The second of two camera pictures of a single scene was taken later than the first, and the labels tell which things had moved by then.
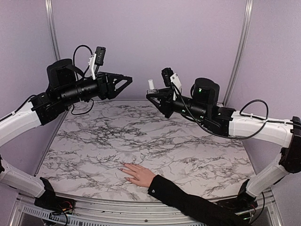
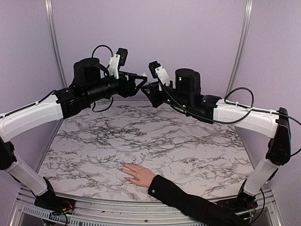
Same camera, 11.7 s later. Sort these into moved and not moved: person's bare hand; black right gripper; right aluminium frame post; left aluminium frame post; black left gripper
Moved: black left gripper; black right gripper
Not moved: left aluminium frame post; right aluminium frame post; person's bare hand
